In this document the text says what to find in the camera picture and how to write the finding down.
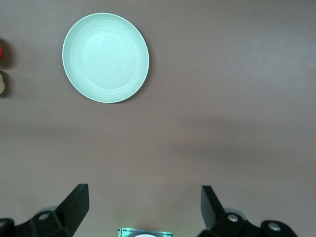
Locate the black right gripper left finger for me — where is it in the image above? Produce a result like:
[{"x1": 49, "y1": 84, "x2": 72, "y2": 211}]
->
[{"x1": 0, "y1": 183, "x2": 89, "y2": 237}]

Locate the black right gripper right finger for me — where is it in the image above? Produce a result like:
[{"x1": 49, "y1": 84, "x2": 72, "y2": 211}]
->
[{"x1": 197, "y1": 185, "x2": 300, "y2": 237}]

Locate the brown table cover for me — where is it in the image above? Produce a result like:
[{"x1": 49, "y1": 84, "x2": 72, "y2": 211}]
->
[{"x1": 0, "y1": 0, "x2": 316, "y2": 237}]

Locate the pale green round plate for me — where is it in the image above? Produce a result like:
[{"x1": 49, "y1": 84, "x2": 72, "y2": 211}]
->
[{"x1": 61, "y1": 12, "x2": 151, "y2": 103}]

